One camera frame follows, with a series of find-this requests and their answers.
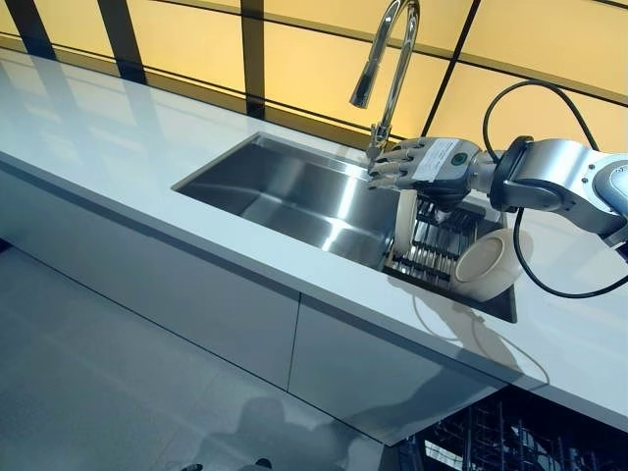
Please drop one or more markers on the dark right robot hand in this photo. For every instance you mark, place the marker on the dark right robot hand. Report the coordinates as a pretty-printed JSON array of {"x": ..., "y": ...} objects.
[{"x": 441, "y": 162}]

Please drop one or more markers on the dark left robot hand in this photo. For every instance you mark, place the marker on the dark left robot hand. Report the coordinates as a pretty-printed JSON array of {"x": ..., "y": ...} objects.
[{"x": 193, "y": 467}]

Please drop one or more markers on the cream ceramic plate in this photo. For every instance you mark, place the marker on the cream ceramic plate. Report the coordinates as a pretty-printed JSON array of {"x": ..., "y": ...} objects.
[
  {"x": 406, "y": 221},
  {"x": 490, "y": 265}
]

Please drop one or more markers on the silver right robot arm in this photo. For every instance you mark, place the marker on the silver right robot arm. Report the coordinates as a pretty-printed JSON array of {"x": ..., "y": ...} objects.
[{"x": 559, "y": 172}]

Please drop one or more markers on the black robot left foot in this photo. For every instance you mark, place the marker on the black robot left foot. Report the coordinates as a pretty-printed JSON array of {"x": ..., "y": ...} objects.
[{"x": 263, "y": 465}]

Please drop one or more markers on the black dish drying rack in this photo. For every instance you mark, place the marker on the black dish drying rack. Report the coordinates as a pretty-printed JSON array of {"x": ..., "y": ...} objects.
[{"x": 432, "y": 250}]

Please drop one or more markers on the chrome gooseneck kitchen faucet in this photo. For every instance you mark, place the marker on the chrome gooseneck kitchen faucet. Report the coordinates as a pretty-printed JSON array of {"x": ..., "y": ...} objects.
[{"x": 387, "y": 49}]

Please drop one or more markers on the stainless steel sink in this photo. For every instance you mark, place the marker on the stainless steel sink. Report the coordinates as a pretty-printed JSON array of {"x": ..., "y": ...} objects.
[{"x": 294, "y": 191}]

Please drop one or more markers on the dark framed yellow window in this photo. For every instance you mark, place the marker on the dark framed yellow window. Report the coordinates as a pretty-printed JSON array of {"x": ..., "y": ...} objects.
[{"x": 319, "y": 64}]

